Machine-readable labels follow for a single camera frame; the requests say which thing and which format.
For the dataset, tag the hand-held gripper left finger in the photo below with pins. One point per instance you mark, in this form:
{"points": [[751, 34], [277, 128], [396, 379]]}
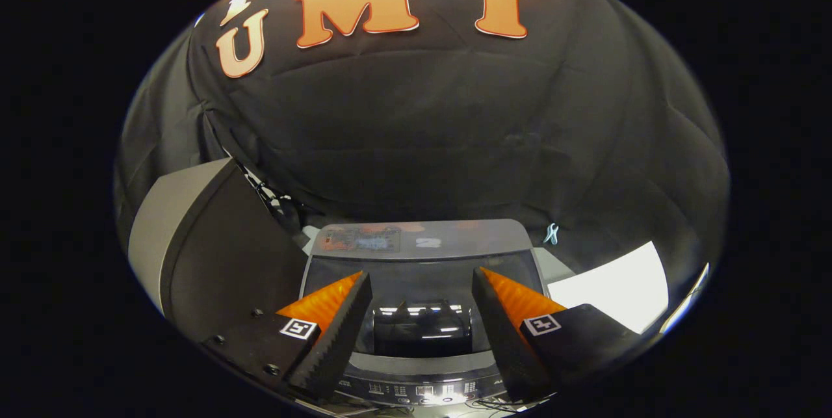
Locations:
{"points": [[338, 340]]}

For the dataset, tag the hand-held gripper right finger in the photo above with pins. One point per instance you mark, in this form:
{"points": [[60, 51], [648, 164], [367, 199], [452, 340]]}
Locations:
{"points": [[507, 340]]}

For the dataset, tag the dark glass washing machine lid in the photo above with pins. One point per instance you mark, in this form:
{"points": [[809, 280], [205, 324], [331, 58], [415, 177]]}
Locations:
{"points": [[422, 288]]}

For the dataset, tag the grey washing machine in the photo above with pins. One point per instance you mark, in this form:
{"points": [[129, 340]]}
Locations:
{"points": [[455, 239]]}

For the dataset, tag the light blue clip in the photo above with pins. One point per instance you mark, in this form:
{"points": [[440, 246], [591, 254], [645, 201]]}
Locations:
{"points": [[551, 234]]}

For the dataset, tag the white shelf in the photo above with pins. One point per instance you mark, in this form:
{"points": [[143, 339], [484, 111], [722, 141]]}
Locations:
{"points": [[692, 294]]}

